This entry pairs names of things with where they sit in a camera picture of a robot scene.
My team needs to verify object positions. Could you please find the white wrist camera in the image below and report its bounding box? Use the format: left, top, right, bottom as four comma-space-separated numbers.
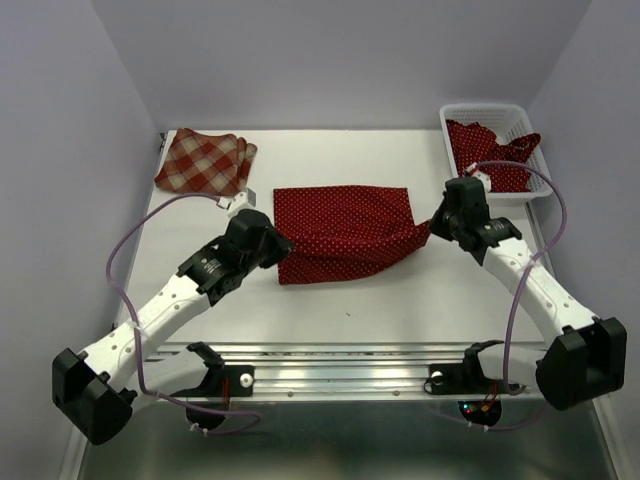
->
464, 162, 492, 193
216, 188, 257, 218

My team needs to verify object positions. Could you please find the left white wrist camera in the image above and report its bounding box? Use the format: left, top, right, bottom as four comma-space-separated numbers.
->
216, 188, 257, 218

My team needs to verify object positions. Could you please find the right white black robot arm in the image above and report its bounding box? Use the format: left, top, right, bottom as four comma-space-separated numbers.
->
430, 177, 627, 411

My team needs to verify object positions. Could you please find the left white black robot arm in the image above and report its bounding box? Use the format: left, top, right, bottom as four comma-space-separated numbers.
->
52, 209, 294, 445

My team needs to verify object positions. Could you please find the white perforated plastic basket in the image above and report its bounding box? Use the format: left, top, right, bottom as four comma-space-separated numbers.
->
439, 103, 552, 203

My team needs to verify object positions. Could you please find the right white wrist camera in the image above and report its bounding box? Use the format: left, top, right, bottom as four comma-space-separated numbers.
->
464, 162, 492, 193

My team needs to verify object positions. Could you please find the red white polka-dot skirt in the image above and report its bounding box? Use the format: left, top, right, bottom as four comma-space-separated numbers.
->
273, 185, 430, 285

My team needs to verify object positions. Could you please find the aluminium mounting rail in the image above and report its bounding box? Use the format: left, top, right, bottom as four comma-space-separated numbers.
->
139, 342, 551, 401

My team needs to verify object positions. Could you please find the red beige plaid skirt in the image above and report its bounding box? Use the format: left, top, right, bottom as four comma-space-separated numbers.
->
154, 128, 258, 197

